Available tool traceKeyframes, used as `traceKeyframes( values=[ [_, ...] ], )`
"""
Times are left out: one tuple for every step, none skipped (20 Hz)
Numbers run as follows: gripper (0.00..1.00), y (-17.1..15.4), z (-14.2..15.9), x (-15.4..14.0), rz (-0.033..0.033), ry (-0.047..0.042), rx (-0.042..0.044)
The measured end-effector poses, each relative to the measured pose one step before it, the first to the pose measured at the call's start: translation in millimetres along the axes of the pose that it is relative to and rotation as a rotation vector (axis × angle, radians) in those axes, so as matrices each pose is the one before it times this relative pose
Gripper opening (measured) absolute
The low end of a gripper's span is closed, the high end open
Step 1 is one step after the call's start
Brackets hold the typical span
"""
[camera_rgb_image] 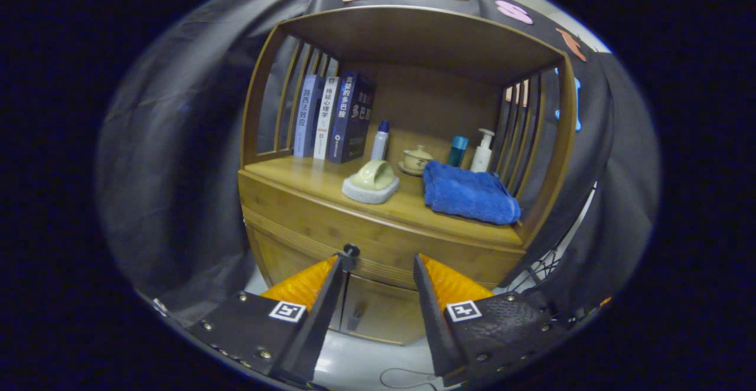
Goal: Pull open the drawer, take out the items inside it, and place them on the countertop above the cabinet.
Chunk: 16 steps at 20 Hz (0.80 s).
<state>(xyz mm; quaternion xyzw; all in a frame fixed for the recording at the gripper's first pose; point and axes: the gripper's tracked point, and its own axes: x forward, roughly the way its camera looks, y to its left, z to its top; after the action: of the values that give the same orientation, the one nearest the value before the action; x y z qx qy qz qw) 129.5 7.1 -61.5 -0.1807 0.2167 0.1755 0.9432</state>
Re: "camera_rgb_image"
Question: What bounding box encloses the white book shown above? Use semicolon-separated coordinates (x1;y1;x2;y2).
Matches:
312;76;341;161

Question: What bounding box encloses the beige lidded teacup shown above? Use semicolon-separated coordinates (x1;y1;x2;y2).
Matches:
398;145;434;177

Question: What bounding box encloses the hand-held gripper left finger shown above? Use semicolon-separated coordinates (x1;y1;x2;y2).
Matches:
188;254;346;387

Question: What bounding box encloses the black backdrop cloth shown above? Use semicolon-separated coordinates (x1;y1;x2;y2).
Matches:
94;0;662;327

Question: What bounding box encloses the teal bottle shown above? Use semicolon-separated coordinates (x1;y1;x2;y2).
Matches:
447;135;470;168

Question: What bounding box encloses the black light stand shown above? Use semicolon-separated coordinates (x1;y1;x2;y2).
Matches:
508;184;597;294

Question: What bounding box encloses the white bottle with blue cap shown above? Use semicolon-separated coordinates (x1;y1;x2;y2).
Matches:
370;120;391;162

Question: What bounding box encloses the white pump bottle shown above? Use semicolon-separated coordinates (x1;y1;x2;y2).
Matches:
470;128;496;173

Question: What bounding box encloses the blue towel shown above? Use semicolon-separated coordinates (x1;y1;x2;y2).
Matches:
422;160;522;226

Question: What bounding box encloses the pale green scrubbing brush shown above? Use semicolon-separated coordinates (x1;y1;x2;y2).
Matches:
341;159;400;205

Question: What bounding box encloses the light blue book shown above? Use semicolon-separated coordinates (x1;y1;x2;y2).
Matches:
293;74;325;159

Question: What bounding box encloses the black cable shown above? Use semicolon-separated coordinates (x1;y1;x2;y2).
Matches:
380;367;441;390

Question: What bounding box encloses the wooden drawer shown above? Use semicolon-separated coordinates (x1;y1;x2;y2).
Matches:
237;170;526;291

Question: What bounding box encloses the wooden cabinet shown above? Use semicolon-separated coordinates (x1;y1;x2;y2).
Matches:
237;5;578;346

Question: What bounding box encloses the wooden countertop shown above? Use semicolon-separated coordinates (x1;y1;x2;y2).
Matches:
238;155;526;247

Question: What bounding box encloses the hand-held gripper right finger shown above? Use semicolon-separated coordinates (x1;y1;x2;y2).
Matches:
412;253;571;387

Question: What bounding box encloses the dark blue book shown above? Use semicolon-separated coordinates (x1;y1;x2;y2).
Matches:
328;71;377;165

